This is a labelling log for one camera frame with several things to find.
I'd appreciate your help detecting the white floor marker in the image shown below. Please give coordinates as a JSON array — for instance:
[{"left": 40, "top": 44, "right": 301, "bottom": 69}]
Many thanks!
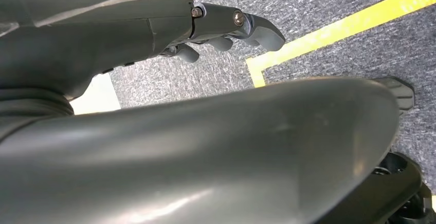
[{"left": 69, "top": 72, "right": 122, "bottom": 116}]

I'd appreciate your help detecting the yellow floor tape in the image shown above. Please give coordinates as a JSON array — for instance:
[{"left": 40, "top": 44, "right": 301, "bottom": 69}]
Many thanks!
[{"left": 246, "top": 0, "right": 436, "bottom": 89}]

